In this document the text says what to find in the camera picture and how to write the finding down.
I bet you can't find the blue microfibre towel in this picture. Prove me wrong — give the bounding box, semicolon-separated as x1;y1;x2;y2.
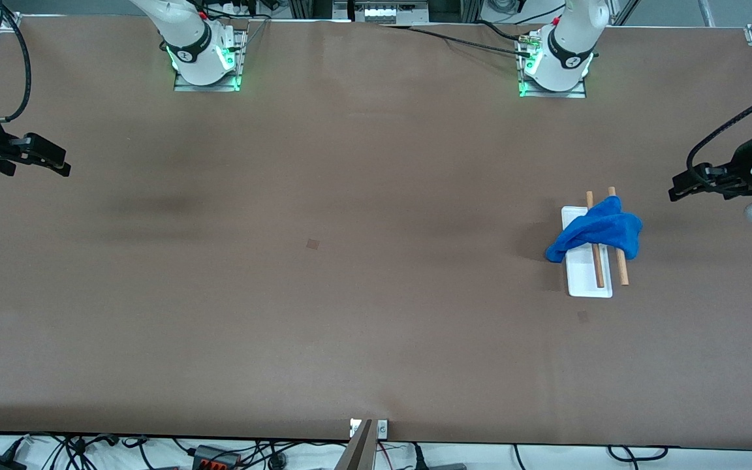
544;196;644;264

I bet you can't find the white rack with wooden rods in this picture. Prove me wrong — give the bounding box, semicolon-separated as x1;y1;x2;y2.
561;187;630;299

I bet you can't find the black orange power box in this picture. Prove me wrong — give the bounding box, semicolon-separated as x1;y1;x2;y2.
191;445;244;470

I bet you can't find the grey connector box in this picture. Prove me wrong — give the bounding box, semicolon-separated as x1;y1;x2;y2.
349;0;430;25

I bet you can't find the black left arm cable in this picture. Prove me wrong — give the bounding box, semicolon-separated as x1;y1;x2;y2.
687;80;752;190

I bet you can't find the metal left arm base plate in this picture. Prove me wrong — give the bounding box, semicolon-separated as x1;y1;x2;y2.
518;31;588;99

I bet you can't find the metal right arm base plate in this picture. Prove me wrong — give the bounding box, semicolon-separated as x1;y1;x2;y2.
174;29;247;93

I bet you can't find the thin grey cable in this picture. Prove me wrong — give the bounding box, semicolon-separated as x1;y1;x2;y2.
236;18;272;66

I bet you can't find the short black table cable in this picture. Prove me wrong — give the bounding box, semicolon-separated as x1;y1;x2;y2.
477;20;530;43

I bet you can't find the long black table cable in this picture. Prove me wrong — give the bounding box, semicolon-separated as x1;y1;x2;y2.
379;23;537;59

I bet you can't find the black looped cable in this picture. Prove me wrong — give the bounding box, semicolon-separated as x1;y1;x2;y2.
606;445;669;464

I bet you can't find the white metal bracket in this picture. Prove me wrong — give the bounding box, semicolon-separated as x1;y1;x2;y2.
350;419;388;439

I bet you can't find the brown post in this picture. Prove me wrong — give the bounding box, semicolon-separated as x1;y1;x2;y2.
336;419;377;470

